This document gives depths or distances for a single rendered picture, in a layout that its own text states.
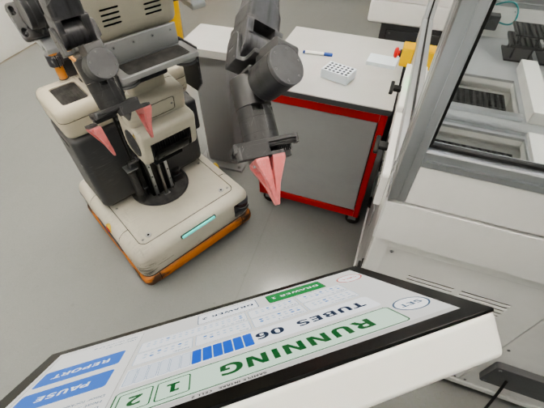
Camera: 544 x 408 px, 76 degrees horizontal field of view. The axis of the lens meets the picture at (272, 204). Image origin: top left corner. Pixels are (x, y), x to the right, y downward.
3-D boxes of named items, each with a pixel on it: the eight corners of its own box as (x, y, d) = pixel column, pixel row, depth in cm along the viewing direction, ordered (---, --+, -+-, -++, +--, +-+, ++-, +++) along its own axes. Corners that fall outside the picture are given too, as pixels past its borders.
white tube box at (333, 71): (320, 77, 148) (320, 68, 145) (329, 69, 153) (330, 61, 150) (346, 85, 143) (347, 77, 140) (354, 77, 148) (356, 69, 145)
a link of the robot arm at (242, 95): (250, 81, 58) (221, 80, 55) (274, 61, 53) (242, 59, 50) (260, 121, 58) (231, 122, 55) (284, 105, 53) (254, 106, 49)
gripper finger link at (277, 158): (297, 199, 51) (282, 138, 52) (251, 210, 50) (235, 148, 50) (286, 202, 58) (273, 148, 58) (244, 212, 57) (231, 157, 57)
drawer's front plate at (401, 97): (388, 136, 112) (397, 106, 104) (398, 91, 130) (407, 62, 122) (393, 137, 112) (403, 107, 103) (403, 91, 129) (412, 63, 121)
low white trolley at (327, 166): (257, 202, 202) (251, 82, 145) (290, 140, 240) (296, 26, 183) (356, 230, 189) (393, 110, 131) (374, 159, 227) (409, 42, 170)
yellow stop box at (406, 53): (396, 65, 138) (401, 48, 133) (398, 57, 143) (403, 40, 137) (409, 68, 137) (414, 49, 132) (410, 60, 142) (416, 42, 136)
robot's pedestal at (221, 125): (198, 163, 224) (172, 46, 167) (216, 136, 243) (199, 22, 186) (241, 172, 219) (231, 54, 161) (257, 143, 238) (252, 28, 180)
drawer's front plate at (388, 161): (372, 204, 92) (382, 175, 84) (387, 140, 110) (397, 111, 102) (379, 206, 92) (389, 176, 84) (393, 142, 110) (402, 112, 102)
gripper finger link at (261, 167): (312, 196, 52) (297, 135, 52) (267, 206, 50) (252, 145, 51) (299, 199, 59) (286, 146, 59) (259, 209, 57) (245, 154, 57)
